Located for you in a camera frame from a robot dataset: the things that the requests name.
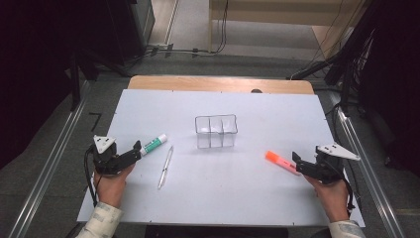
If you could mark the green and white marker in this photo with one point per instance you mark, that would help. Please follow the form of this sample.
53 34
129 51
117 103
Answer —
153 144

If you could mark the metal floor rail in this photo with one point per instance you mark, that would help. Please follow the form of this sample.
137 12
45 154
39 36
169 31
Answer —
49 165
366 172

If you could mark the dark cabinet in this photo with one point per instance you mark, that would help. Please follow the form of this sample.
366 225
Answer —
132 26

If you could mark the orange highlighter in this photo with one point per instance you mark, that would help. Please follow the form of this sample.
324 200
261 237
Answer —
280 162

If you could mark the clear pen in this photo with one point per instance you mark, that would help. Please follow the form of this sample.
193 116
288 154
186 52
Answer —
165 167

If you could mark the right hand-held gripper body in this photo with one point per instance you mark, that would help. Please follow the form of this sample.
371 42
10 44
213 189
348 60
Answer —
330 162

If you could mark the white board sheet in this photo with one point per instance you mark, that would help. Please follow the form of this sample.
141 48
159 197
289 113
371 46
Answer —
218 191

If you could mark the person's left hand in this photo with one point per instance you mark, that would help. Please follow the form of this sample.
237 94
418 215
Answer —
110 188

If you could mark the wooden table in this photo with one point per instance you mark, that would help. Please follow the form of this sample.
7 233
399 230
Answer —
198 83

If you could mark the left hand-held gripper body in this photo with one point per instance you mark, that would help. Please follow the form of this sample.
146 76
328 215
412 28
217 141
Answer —
105 158

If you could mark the light wooden furniture frame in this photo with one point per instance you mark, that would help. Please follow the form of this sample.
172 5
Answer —
264 13

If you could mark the person's right hand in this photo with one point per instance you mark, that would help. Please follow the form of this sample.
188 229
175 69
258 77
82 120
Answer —
332 198

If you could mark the clear plastic organizer box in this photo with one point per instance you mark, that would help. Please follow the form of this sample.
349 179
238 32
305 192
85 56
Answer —
216 132

